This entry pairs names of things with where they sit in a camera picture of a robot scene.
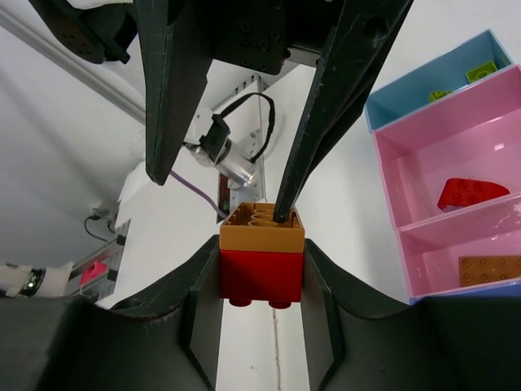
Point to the lime lego brick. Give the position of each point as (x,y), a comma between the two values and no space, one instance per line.
(438,94)

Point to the left light blue bin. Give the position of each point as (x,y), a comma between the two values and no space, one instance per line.
(409,93)

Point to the orange lego brick from stack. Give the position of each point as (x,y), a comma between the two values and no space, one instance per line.
(250,227)

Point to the red flower lego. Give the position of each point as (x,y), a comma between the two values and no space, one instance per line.
(459,193)

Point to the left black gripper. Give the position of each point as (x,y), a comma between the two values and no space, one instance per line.
(179,40)

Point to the yellow green red lego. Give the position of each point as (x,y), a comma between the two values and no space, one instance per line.
(480,72)

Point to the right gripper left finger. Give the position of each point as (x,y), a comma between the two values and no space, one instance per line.
(165,337)

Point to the red orange lego stack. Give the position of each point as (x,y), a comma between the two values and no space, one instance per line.
(259,276)

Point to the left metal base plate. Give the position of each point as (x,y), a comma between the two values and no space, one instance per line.
(240,180)

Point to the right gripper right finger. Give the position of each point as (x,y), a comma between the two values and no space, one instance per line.
(357,338)

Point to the small pink bin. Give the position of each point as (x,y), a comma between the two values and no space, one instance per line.
(472,252)

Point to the large pink bin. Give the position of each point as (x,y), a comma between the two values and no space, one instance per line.
(471,134)

